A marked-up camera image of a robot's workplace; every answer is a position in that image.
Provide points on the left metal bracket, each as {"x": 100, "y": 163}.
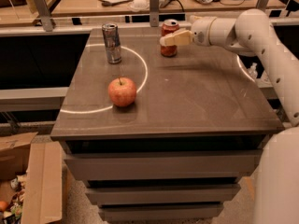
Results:
{"x": 44, "y": 15}

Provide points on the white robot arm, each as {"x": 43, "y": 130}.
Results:
{"x": 252, "y": 32}

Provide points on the orange fruit in box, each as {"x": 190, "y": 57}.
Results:
{"x": 3, "y": 206}

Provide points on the middle metal bracket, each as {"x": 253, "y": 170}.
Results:
{"x": 154, "y": 13}

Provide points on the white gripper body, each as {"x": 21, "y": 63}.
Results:
{"x": 200, "y": 32}

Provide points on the grey drawer cabinet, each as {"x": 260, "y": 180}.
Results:
{"x": 196, "y": 127}

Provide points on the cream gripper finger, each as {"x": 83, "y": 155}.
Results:
{"x": 180, "y": 37}

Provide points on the white bowl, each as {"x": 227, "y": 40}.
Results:
{"x": 138, "y": 5}

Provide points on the red apple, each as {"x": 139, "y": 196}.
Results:
{"x": 122, "y": 91}

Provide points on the brown cardboard box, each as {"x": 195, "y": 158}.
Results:
{"x": 39, "y": 167}

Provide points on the red coke can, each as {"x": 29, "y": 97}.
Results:
{"x": 168, "y": 27}

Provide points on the clear plastic bottle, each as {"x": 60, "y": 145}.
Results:
{"x": 253, "y": 71}

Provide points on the silver energy drink can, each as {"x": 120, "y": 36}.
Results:
{"x": 112, "y": 42}

